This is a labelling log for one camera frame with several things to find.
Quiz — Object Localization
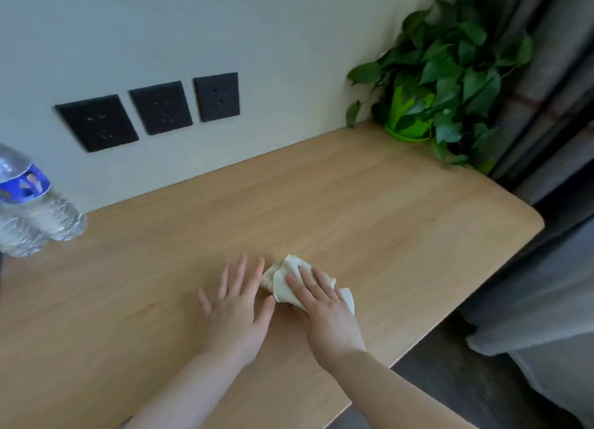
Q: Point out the clear plastic water bottle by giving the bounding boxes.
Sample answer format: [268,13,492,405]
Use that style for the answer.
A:
[0,204,49,259]

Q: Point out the person's right forearm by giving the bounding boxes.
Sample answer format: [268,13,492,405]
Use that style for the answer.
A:
[325,349,480,429]

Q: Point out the blue label water bottle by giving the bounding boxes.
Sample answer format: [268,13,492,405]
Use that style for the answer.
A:
[0,143,88,242]

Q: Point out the person's left forearm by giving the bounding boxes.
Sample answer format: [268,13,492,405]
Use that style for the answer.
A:
[122,346,256,429]

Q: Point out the person's left hand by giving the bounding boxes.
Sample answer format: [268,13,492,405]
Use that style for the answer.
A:
[197,254,277,365]

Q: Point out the green plastic plant pot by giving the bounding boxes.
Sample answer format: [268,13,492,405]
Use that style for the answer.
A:
[382,84,436,144]

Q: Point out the green leafy pothos plant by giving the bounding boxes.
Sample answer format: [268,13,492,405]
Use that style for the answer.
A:
[345,0,535,175]

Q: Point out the person's right hand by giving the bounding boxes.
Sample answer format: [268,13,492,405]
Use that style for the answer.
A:
[285,265,367,370]

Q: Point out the black wall socket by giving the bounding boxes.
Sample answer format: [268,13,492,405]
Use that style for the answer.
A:
[192,72,241,123]
[128,81,194,136]
[54,94,140,153]

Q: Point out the white cleaning cloth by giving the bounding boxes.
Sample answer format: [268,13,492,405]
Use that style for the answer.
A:
[260,254,356,316]

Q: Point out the grey curtain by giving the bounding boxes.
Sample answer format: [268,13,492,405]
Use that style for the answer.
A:
[458,0,594,429]

